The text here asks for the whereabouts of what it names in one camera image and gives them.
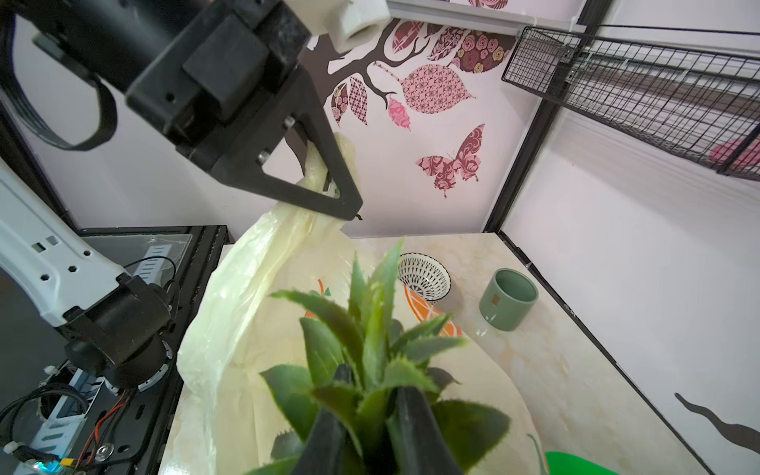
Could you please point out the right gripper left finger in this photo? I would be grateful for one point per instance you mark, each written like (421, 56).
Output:
(326, 448)

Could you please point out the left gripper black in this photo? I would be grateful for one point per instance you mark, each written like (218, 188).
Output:
(210, 93)

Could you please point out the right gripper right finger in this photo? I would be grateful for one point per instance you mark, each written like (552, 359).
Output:
(416, 438)

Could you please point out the green-yellow pineapple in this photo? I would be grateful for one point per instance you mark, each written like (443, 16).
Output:
(358, 355)

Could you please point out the yellow translucent plastic bag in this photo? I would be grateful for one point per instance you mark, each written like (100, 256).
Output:
(243, 328)

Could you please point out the green plastic basket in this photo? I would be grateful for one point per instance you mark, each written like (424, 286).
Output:
(560, 463)

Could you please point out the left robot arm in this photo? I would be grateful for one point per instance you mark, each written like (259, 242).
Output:
(107, 44)

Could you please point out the patterned white bowl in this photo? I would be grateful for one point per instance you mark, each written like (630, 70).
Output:
(424, 275)

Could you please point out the green ceramic cup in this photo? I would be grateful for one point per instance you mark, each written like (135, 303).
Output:
(507, 299)

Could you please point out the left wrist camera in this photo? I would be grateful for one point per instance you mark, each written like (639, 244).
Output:
(348, 23)

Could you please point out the back aluminium rail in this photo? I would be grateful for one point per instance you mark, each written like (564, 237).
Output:
(475, 18)

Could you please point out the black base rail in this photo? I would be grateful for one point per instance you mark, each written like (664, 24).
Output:
(96, 394)

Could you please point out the black wire basket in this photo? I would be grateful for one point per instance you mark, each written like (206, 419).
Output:
(695, 103)

